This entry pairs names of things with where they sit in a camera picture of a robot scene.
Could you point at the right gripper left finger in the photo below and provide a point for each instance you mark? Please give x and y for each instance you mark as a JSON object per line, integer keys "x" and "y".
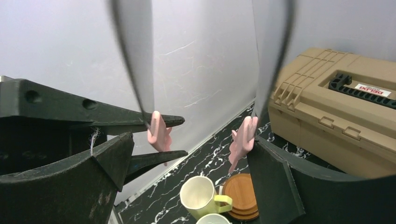
{"x": 80, "y": 189}

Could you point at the pink handled metal tongs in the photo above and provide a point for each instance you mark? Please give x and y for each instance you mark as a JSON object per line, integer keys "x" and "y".
{"x": 132, "y": 21}

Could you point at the wooden coaster stack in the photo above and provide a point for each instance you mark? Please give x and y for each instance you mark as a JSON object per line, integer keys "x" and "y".
{"x": 240, "y": 188}

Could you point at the white grey mug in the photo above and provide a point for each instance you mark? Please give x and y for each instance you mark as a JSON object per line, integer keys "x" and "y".
{"x": 213, "y": 219}

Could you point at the yellow green mug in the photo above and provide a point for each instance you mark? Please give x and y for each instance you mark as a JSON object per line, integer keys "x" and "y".
{"x": 199, "y": 196}

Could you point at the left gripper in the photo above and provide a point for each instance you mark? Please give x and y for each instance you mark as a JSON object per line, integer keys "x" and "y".
{"x": 40, "y": 125}

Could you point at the tan plastic toolbox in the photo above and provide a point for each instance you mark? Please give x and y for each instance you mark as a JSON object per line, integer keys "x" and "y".
{"x": 340, "y": 107}

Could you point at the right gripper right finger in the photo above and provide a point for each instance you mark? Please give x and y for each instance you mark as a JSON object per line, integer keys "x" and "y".
{"x": 292, "y": 190}

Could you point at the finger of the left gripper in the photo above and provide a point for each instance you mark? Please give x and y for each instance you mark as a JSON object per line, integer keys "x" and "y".
{"x": 140, "y": 164}

